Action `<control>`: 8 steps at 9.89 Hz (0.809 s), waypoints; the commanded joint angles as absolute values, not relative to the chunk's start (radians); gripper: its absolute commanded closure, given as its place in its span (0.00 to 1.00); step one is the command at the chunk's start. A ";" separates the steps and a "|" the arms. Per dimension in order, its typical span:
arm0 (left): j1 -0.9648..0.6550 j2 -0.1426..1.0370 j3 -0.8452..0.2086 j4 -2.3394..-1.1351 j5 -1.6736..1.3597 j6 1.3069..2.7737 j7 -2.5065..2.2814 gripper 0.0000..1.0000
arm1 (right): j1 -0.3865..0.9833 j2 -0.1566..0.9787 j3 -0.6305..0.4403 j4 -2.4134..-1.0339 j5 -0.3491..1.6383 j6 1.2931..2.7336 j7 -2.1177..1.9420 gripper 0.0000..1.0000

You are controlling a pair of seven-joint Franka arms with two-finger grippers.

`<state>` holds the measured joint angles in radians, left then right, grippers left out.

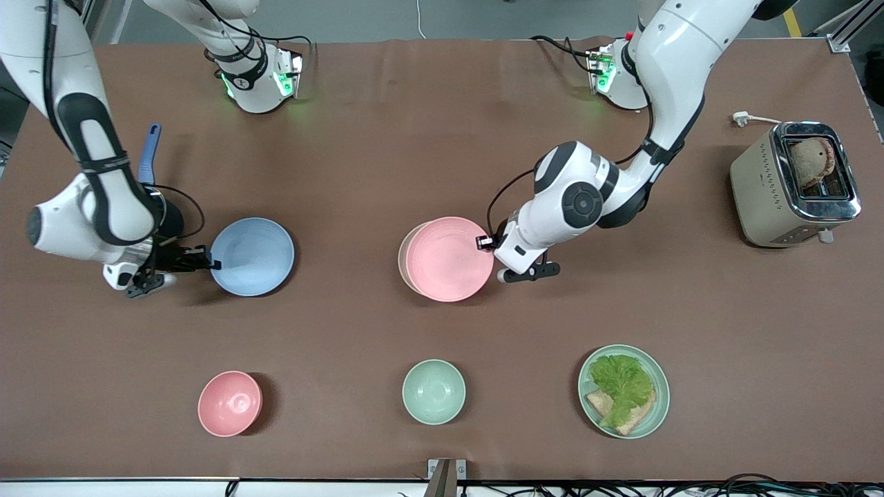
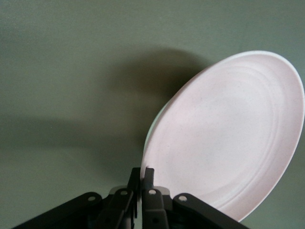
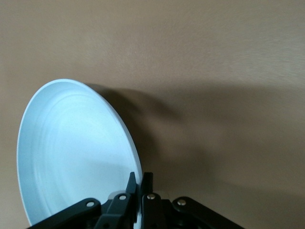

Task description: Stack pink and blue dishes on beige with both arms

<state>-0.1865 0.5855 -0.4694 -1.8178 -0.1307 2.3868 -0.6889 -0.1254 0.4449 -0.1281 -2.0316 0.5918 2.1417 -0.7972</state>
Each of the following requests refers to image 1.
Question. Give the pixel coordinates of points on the beige and chrome toaster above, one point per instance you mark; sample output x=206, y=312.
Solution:
x=760, y=186

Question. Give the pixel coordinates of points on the white power plug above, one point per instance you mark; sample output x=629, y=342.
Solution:
x=741, y=119

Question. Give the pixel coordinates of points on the green plate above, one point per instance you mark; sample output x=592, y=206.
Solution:
x=661, y=393

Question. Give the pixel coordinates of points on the blue shallow plate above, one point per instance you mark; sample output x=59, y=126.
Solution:
x=255, y=255

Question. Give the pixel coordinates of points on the toast slice with crust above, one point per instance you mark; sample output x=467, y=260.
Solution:
x=639, y=417

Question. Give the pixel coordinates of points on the green lettuce leaf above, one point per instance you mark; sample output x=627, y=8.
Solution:
x=621, y=383

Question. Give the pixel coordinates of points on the round brown bread slice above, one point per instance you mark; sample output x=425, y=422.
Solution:
x=808, y=162

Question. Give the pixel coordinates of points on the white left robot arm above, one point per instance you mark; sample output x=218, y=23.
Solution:
x=677, y=55

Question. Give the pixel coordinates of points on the aluminium frame profile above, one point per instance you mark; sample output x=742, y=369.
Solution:
x=839, y=43

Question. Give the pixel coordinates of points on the pink shallow plate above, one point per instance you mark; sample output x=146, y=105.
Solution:
x=449, y=259

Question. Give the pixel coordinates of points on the pink deep bowl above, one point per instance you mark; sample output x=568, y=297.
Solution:
x=230, y=404

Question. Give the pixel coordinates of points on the green deep bowl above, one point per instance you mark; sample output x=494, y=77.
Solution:
x=434, y=391

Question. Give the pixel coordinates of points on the grey metal bracket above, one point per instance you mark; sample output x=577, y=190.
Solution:
x=445, y=476

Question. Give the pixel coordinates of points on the beige shallow plate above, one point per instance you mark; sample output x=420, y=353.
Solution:
x=402, y=259

